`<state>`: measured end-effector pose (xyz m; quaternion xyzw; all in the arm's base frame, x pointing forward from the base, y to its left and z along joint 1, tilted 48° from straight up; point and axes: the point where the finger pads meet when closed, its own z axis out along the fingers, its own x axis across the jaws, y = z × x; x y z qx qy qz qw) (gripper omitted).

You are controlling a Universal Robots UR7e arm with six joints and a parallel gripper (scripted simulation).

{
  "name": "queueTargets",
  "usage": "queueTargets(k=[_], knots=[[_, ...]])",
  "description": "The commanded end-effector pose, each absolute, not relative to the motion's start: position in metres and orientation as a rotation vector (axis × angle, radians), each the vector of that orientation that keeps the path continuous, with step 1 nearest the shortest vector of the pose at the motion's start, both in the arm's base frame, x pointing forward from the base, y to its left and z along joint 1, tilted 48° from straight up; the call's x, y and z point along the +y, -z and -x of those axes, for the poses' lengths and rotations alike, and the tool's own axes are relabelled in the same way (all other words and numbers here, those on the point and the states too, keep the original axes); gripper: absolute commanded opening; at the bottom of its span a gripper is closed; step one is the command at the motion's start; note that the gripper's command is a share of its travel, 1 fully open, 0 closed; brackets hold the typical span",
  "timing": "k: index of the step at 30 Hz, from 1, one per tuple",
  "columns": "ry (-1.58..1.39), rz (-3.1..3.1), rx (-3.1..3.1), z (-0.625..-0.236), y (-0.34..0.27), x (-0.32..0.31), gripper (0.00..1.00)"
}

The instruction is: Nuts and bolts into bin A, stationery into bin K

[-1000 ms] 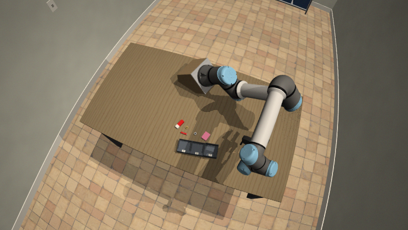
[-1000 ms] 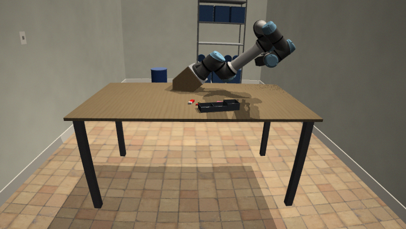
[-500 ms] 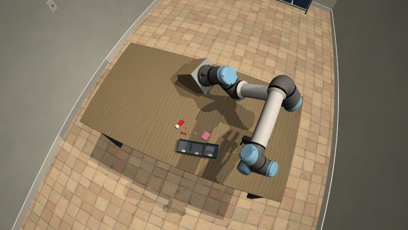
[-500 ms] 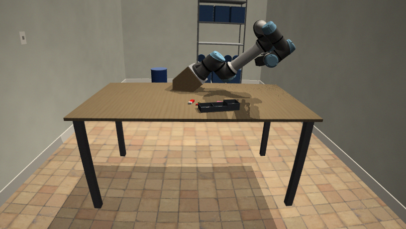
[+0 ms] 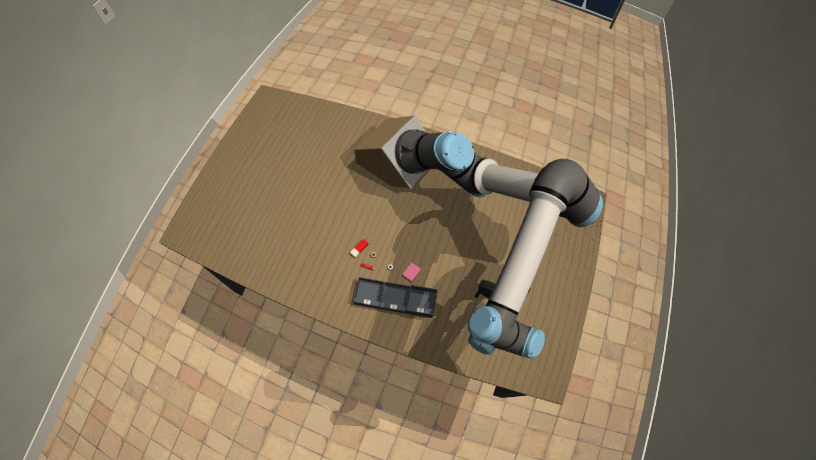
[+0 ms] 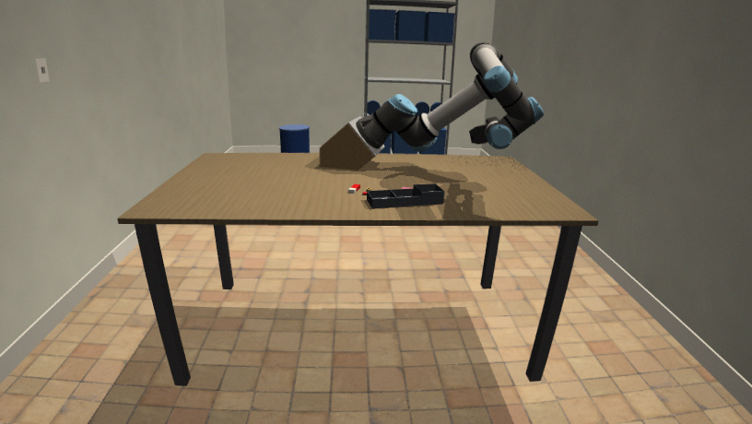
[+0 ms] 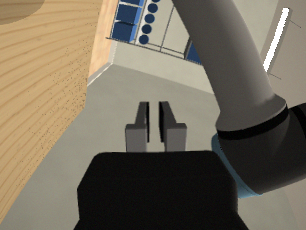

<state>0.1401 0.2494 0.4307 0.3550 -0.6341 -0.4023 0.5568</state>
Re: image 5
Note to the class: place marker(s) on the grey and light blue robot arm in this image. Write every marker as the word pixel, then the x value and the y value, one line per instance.
pixel 492 326

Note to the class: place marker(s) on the black rack of bins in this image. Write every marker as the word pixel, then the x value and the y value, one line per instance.
pixel 395 297

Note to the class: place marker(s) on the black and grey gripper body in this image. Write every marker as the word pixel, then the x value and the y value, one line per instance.
pixel 485 288

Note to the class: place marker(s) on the red and white eraser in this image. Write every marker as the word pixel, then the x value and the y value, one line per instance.
pixel 359 248

